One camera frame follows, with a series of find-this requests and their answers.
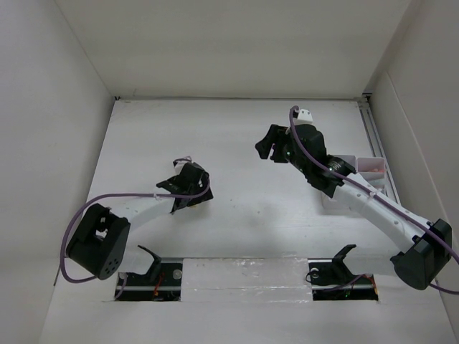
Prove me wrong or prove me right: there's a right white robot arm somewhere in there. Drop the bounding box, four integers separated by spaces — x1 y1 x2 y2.
255 124 453 290

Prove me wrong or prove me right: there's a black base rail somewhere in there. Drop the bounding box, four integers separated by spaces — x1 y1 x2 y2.
115 258 379 303

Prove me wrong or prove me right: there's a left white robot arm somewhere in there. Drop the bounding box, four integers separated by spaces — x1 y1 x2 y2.
60 158 213 285

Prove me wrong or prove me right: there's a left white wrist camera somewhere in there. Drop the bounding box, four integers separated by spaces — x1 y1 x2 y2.
173 157 192 169

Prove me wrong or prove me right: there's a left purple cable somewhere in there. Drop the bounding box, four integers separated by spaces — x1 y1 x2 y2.
60 156 212 300

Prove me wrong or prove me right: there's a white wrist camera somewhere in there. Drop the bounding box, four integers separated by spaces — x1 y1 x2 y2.
173 157 192 169
293 108 313 125

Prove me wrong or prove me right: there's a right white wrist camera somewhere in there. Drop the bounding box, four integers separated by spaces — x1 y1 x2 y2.
293 108 313 125

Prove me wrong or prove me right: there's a clear compartment organizer box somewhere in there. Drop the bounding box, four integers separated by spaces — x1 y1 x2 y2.
336 155 387 194

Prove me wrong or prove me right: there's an aluminium frame rail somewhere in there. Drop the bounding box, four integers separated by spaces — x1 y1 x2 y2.
358 93 417 255

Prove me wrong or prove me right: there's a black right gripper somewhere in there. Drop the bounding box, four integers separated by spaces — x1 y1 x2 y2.
255 123 311 175

